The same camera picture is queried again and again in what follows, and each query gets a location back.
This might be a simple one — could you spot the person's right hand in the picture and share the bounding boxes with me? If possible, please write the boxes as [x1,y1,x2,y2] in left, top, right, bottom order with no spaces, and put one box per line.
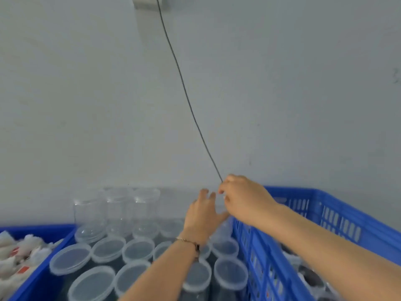
[218,174,283,228]

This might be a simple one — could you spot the blue plastic tray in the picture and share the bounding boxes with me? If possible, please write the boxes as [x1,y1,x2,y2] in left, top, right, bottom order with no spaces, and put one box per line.
[0,224,77,301]

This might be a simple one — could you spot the group of lidded jars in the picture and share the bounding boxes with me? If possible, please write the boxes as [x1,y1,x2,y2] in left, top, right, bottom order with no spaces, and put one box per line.
[49,186,249,301]

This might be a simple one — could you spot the thin beaded bracelet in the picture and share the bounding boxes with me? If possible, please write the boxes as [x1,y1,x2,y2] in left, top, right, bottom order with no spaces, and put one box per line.
[175,237,201,256]

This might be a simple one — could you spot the pile of tea bags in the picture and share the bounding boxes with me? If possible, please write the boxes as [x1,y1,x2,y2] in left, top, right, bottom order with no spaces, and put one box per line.
[0,230,63,300]

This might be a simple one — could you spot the person's right forearm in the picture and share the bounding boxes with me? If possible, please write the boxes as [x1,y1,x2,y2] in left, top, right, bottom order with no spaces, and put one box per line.
[263,207,401,301]

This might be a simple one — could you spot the black cable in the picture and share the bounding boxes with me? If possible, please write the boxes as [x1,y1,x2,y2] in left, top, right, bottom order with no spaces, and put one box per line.
[155,0,224,182]

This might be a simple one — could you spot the person's left forearm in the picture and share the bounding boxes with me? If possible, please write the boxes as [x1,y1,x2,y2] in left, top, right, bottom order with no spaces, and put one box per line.
[118,238,200,301]

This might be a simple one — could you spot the blue slatted crate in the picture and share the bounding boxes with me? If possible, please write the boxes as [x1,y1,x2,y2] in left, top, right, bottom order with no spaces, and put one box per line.
[232,186,401,301]

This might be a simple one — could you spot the person's left hand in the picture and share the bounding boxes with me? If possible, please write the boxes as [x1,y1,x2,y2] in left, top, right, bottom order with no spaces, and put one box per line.
[178,188,231,246]

